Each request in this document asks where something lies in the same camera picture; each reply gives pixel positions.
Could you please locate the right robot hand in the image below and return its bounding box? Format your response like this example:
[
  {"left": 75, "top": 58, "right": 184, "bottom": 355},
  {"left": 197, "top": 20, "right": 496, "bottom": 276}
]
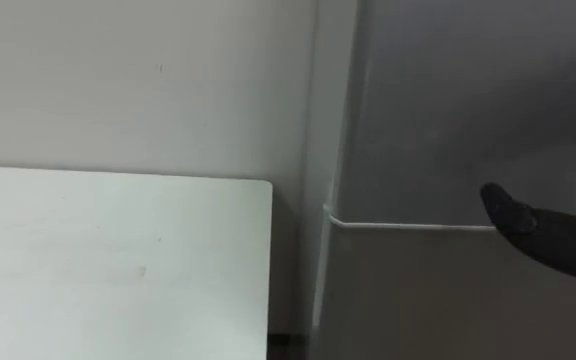
[{"left": 479, "top": 182, "right": 576, "bottom": 288}]

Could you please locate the grey fridge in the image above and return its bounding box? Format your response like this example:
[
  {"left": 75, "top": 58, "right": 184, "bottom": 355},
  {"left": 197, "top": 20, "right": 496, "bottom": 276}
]
[{"left": 311, "top": 0, "right": 576, "bottom": 360}]

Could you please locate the white desk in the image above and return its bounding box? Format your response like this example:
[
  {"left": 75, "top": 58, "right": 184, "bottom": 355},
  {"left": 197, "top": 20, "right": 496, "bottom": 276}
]
[{"left": 0, "top": 165, "right": 274, "bottom": 360}]

